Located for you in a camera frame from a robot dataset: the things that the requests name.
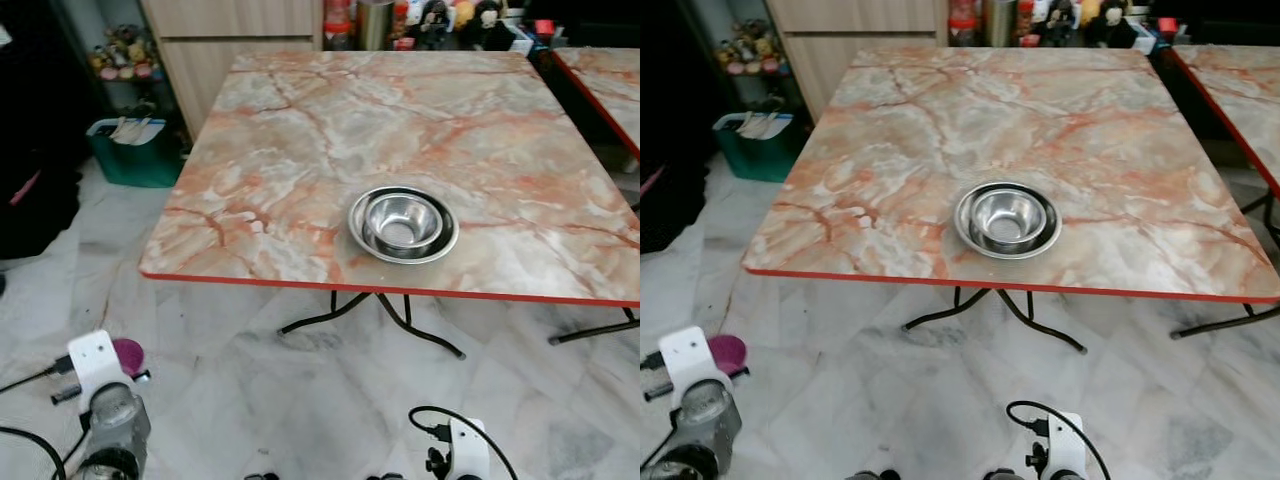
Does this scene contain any purple plastic cup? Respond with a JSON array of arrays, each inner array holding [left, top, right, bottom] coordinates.
[[708, 334, 749, 375], [112, 338, 147, 377]]

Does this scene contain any black fabric bag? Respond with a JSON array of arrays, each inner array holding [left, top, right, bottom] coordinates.
[[0, 150, 86, 261], [640, 160, 711, 253]]

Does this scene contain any green plastic bin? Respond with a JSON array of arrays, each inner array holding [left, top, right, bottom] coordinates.
[[712, 110, 801, 183], [85, 115, 186, 189]]

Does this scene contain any white paper bundle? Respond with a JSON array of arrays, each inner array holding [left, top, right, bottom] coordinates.
[[735, 110, 793, 141], [105, 115, 166, 147]]

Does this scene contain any wide steel plate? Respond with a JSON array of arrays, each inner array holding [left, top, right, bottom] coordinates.
[[347, 185, 461, 265], [953, 181, 1062, 261]]

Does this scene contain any steel bowl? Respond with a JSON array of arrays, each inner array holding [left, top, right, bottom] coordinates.
[[968, 187, 1049, 254], [362, 190, 448, 252]]

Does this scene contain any marble top folding table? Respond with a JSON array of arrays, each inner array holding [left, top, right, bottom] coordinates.
[[1170, 43, 1280, 339], [742, 45, 1280, 353], [138, 48, 641, 359], [548, 45, 641, 346]]

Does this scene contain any dark shelf with figurines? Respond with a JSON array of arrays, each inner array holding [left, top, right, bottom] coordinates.
[[690, 0, 791, 113], [55, 0, 186, 131]]

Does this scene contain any light wooden cabinet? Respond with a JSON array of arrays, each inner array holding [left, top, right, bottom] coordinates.
[[765, 0, 949, 121], [140, 0, 323, 136]]

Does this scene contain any black toy doll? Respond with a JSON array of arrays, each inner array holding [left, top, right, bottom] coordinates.
[[418, 0, 453, 51], [1092, 0, 1131, 48], [1042, 0, 1079, 48], [470, 0, 506, 51]]

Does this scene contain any steel tumbler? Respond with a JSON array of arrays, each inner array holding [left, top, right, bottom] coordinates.
[[358, 0, 393, 51], [983, 0, 1016, 48]]

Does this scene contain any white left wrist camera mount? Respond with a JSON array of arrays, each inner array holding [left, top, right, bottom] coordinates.
[[66, 329, 136, 393], [660, 326, 731, 386]]

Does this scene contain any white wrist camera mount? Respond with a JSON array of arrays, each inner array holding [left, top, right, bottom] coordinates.
[[1043, 412, 1086, 480], [660, 326, 731, 386], [66, 329, 136, 393], [448, 418, 491, 480]]

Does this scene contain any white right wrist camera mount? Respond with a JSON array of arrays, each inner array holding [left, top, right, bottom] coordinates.
[[1043, 412, 1086, 480], [448, 418, 491, 480]]

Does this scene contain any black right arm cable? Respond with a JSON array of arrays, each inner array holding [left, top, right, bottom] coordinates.
[[1005, 399, 1113, 480], [408, 404, 521, 480]]

